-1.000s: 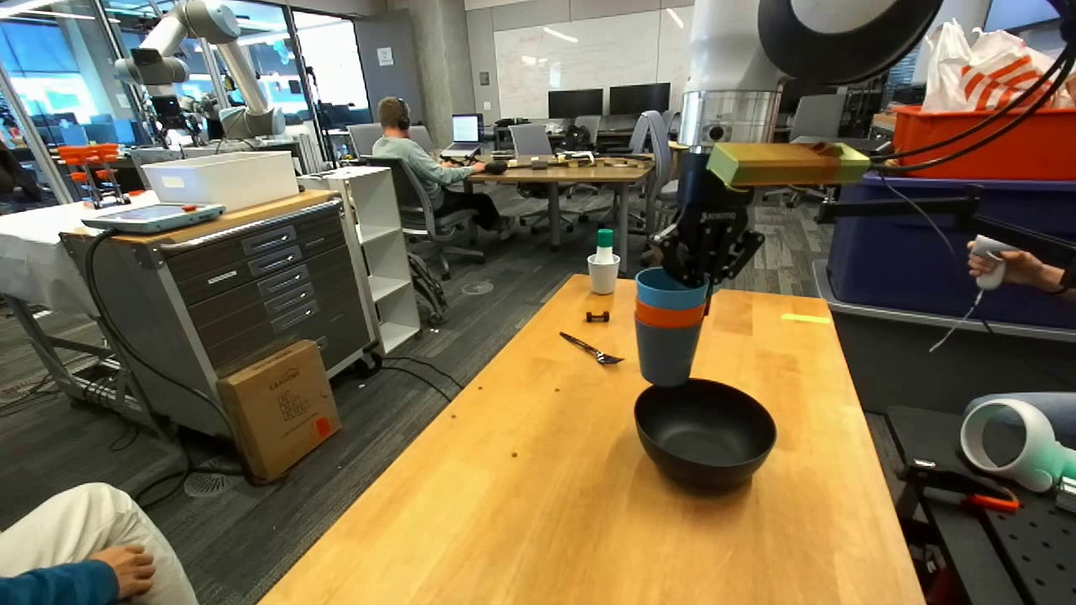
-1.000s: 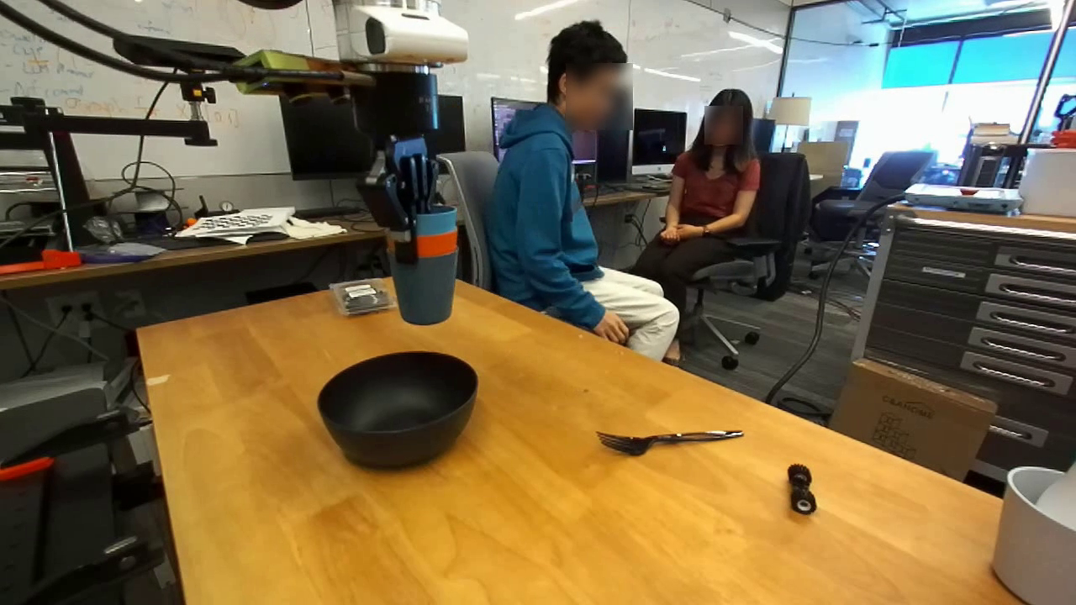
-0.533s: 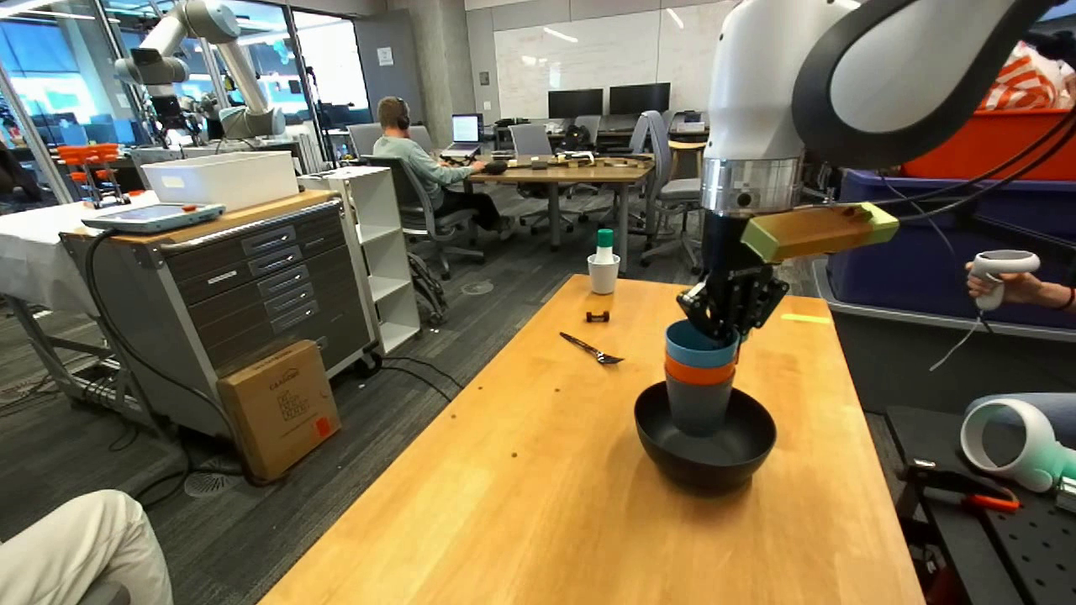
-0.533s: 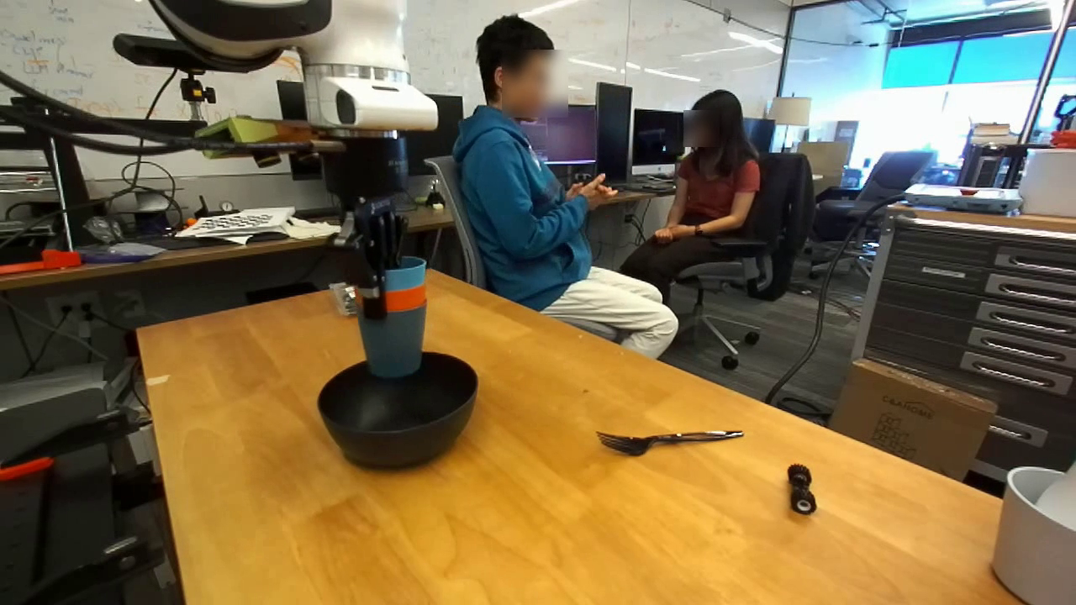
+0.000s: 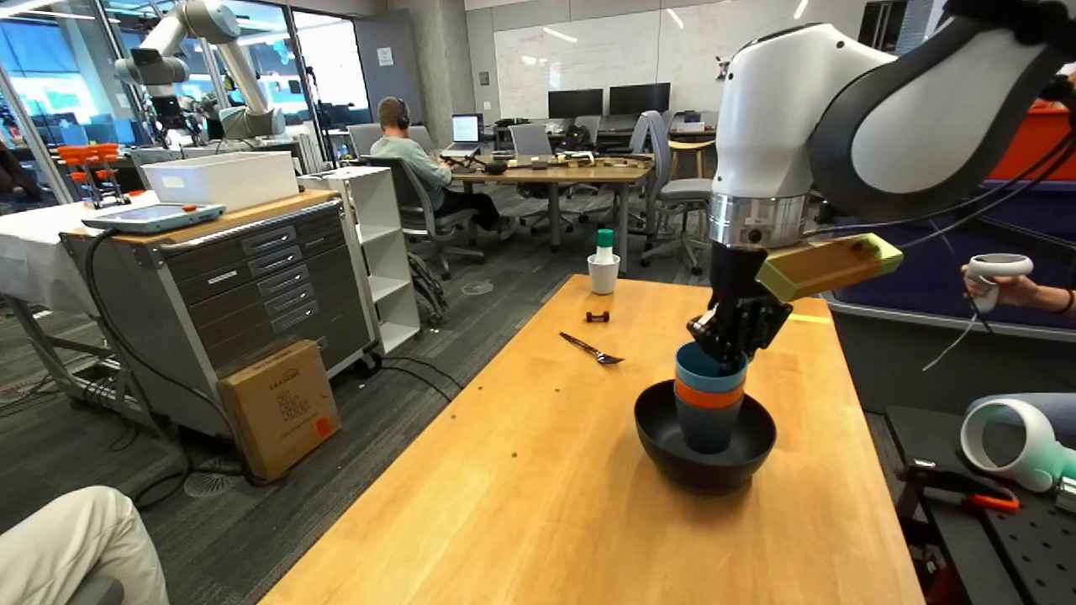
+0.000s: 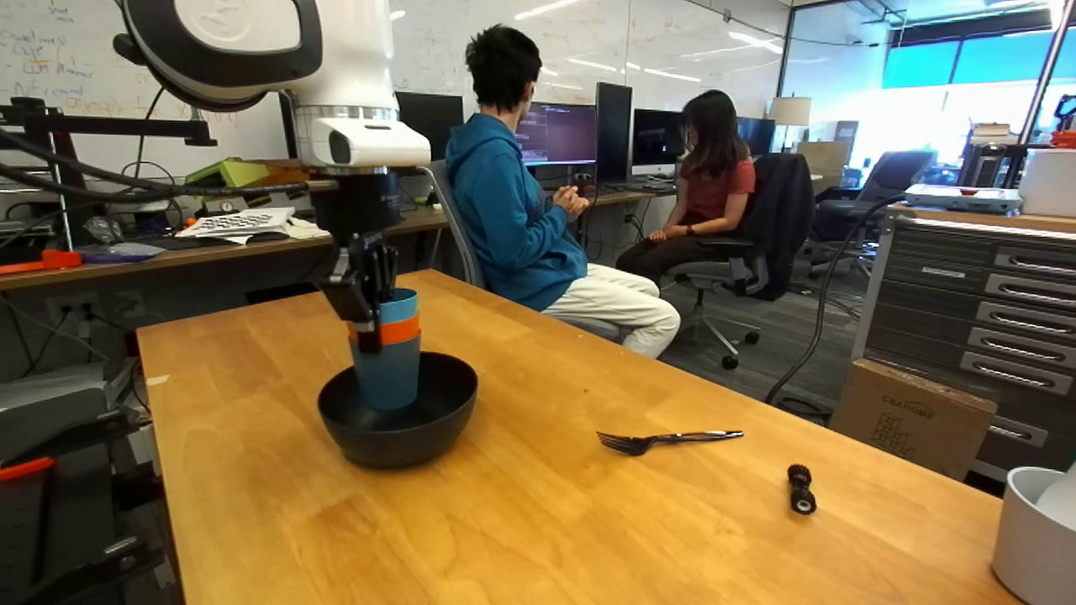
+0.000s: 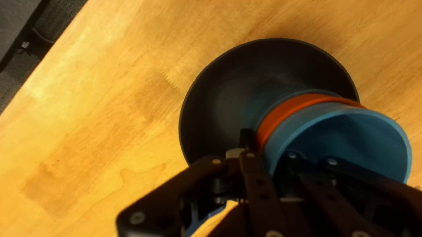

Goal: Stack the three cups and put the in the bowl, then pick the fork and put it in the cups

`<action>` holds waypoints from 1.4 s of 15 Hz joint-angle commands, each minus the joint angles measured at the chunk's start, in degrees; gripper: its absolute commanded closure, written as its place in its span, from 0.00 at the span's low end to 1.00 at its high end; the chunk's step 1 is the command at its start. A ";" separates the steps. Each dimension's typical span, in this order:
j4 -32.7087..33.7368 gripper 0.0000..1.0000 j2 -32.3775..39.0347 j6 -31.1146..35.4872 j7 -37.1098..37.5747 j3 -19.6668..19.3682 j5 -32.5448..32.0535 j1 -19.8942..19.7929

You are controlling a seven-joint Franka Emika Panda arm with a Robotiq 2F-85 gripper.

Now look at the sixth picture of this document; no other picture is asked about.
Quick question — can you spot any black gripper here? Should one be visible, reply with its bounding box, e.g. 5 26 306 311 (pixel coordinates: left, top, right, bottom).
306 164 399 329

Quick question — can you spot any orange plastic cup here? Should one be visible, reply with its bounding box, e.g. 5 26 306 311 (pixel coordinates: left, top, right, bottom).
347 316 422 353

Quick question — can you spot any dark teal plastic cup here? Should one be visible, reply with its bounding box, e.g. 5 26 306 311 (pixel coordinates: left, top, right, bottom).
351 341 422 416

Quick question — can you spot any black bowl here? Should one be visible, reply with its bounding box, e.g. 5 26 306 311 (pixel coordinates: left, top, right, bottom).
315 350 482 471

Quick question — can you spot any black fork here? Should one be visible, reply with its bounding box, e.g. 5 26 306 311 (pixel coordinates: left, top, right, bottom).
596 428 746 461

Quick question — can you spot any white paper pile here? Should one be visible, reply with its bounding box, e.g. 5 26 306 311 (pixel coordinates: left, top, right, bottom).
175 204 351 249

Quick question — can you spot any person in blue hoodie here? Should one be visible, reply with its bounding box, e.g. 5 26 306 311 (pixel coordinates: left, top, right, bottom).
443 23 681 361

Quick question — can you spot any large black monitor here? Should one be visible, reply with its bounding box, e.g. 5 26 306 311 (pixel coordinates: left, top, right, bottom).
394 91 468 161

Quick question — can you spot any monitor with purple screen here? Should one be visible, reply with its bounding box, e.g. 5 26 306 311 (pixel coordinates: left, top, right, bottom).
514 99 601 172

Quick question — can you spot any long wooden desk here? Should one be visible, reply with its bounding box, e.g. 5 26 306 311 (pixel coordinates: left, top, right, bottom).
0 198 457 298

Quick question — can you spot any red flat object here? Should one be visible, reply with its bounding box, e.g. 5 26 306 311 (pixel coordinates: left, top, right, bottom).
0 246 85 280

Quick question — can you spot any woman in red shirt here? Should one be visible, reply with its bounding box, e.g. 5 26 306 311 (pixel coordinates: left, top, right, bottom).
616 88 760 284

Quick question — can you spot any black office chair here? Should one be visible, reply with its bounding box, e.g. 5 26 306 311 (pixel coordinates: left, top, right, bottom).
668 151 818 373

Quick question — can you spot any lamp with white shade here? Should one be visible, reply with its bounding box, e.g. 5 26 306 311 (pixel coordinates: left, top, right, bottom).
770 94 814 130

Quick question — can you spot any dark blue office chair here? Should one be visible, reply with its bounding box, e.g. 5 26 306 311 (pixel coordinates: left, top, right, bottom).
802 147 940 284

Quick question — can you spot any cardboard box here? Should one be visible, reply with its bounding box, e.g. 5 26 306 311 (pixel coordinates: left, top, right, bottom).
829 356 1003 484

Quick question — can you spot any grey drawer tool cabinet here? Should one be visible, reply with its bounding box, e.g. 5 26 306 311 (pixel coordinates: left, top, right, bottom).
836 210 1076 475

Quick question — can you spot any grey laptop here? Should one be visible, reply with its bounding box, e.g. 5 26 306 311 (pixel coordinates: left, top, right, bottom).
901 183 1025 215

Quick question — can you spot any white box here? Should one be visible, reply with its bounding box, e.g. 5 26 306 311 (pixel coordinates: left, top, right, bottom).
1016 144 1076 220

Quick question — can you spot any white plastic container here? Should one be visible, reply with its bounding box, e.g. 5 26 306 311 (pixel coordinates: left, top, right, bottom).
988 464 1076 605

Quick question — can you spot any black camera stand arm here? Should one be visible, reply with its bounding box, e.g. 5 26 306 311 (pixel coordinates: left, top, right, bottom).
0 99 220 256

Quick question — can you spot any red handled tool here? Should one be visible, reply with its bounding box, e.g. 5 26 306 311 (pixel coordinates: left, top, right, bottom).
0 454 56 489

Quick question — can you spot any black floor cable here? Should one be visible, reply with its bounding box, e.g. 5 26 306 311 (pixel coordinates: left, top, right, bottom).
750 198 893 405

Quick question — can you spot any small black ring object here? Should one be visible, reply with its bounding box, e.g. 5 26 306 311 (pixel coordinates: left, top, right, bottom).
784 461 819 517

